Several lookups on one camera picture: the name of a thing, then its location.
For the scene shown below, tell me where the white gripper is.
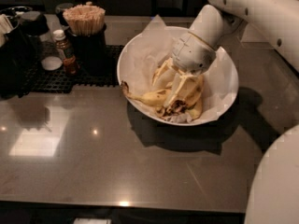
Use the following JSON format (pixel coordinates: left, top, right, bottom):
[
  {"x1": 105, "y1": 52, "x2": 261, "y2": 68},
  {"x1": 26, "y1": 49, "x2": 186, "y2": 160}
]
[{"x1": 151, "y1": 32, "x2": 216, "y2": 107}]

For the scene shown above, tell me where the banana bunch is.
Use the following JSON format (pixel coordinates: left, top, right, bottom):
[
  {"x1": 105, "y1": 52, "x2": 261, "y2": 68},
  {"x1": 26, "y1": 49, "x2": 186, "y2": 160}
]
[
  {"x1": 121, "y1": 81, "x2": 171, "y2": 106},
  {"x1": 155, "y1": 75, "x2": 204, "y2": 123}
]

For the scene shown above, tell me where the small brown sauce bottle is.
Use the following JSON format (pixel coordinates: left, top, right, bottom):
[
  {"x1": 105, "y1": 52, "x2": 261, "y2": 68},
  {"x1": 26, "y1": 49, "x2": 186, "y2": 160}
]
[{"x1": 53, "y1": 29, "x2": 79, "y2": 77}]

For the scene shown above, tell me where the wooden stirrer sticks bundle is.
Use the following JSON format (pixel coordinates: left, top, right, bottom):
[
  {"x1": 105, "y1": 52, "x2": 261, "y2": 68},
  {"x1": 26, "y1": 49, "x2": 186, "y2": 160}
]
[{"x1": 63, "y1": 2, "x2": 106, "y2": 36}]

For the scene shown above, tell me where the black container left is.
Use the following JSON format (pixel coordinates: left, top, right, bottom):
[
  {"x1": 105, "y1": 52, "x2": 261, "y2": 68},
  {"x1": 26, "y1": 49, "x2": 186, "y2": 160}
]
[{"x1": 0, "y1": 6, "x2": 37, "y2": 99}]

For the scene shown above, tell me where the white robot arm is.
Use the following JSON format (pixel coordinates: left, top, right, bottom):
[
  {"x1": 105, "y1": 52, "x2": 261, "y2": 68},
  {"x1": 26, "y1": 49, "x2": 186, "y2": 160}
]
[{"x1": 172, "y1": 0, "x2": 299, "y2": 224}]

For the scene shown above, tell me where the black rubber grid mat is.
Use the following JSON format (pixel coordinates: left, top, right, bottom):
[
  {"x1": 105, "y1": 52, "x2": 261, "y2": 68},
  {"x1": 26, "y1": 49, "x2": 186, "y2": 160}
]
[{"x1": 18, "y1": 45, "x2": 124, "y2": 97}]

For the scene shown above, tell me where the white bowl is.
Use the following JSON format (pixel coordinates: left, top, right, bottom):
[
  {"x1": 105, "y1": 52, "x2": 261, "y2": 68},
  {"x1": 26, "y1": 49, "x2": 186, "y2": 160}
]
[{"x1": 116, "y1": 25, "x2": 240, "y2": 127}]

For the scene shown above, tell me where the black cup holder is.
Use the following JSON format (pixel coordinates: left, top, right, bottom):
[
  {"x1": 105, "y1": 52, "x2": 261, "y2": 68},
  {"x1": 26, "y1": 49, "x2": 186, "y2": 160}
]
[{"x1": 67, "y1": 25, "x2": 107, "y2": 76}]

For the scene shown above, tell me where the glass sugar shaker black lid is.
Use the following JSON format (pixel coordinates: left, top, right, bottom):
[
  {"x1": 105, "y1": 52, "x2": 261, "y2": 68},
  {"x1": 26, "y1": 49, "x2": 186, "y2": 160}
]
[{"x1": 21, "y1": 11, "x2": 63, "y2": 71}]

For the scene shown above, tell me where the dark lidded jar behind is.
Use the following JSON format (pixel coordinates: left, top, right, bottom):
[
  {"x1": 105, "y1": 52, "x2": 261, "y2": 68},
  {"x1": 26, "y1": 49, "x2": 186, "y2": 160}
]
[{"x1": 55, "y1": 3, "x2": 74, "y2": 26}]

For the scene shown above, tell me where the white paper liner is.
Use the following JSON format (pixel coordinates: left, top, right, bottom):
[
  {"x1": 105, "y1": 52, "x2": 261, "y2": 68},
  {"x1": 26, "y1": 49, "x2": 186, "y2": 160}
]
[{"x1": 122, "y1": 14, "x2": 237, "y2": 124}]

